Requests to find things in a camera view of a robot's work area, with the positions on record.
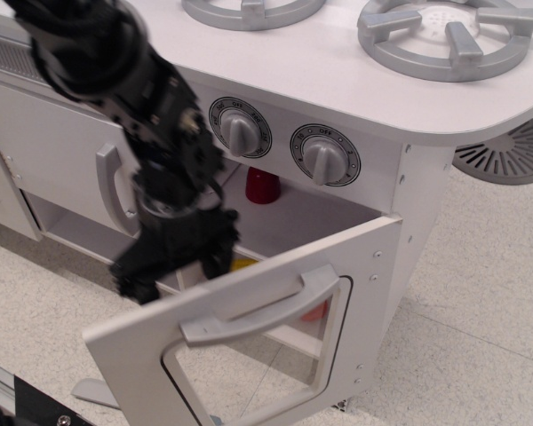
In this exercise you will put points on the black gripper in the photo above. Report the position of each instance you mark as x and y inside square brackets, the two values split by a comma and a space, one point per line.
[166, 244]

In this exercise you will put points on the white toy oven door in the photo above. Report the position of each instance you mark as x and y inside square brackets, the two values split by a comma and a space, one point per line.
[136, 352]

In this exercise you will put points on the grey oven door handle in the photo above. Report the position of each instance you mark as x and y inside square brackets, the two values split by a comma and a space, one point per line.
[317, 286]

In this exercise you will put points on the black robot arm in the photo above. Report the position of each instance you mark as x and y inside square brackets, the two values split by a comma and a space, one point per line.
[97, 53]

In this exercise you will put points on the yellow toy food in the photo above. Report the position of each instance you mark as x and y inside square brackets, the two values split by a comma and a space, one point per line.
[240, 263]

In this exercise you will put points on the red toy cup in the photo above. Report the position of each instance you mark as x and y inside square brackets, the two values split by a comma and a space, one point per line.
[262, 187]

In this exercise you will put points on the red toy food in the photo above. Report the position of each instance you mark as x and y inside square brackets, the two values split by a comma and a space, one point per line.
[317, 313]

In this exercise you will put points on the grey middle control knob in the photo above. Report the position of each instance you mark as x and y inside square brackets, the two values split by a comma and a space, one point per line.
[240, 128]

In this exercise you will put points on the grey control knob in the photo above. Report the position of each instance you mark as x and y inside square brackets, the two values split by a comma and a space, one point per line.
[240, 128]
[325, 155]

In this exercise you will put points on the white cupboard door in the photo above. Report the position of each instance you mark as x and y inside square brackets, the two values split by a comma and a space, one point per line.
[50, 148]

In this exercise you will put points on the grey right control knob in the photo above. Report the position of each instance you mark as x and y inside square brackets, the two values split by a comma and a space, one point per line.
[325, 155]

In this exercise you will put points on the aluminium extrusion bar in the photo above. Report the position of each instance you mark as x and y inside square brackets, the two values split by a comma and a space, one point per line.
[343, 405]

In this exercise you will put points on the white toy kitchen stove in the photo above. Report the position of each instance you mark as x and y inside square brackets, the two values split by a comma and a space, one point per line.
[405, 129]

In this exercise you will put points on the grey middle stove burner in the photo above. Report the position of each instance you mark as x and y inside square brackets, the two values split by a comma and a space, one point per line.
[251, 15]

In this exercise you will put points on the grey stove burner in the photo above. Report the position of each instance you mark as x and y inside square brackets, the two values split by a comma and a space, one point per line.
[251, 15]
[446, 41]

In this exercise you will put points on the grey vent panel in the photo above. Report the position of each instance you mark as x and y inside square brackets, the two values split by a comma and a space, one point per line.
[16, 59]

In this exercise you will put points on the grey right stove burner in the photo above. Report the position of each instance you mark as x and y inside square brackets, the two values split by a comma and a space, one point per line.
[446, 41]

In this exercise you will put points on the grey slotted round disc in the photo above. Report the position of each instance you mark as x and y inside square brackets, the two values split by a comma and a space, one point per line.
[504, 160]

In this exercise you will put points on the grey cupboard door handle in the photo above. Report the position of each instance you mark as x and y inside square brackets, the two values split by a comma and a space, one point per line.
[108, 163]

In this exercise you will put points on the toy knife blue handle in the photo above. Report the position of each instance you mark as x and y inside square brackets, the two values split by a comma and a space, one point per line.
[95, 391]

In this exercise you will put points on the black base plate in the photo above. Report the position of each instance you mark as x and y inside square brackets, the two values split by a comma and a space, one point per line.
[33, 407]

